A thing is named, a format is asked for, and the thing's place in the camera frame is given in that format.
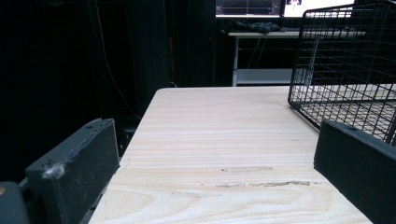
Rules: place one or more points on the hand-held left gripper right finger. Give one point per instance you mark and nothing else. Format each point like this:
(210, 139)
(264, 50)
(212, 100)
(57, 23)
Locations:
(358, 161)

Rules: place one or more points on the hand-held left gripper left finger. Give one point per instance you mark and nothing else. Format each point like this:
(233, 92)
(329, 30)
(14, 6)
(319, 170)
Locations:
(77, 169)

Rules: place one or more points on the white desk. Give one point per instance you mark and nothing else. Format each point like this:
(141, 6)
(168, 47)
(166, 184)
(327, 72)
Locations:
(264, 56)

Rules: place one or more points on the computer monitor with white screen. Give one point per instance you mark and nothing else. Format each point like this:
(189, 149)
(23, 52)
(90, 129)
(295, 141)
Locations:
(314, 6)

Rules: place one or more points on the dark cloth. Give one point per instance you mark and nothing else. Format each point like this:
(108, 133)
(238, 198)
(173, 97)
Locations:
(253, 26)

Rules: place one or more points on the computer monitor with graph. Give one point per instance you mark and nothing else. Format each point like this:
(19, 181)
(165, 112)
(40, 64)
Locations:
(248, 8)

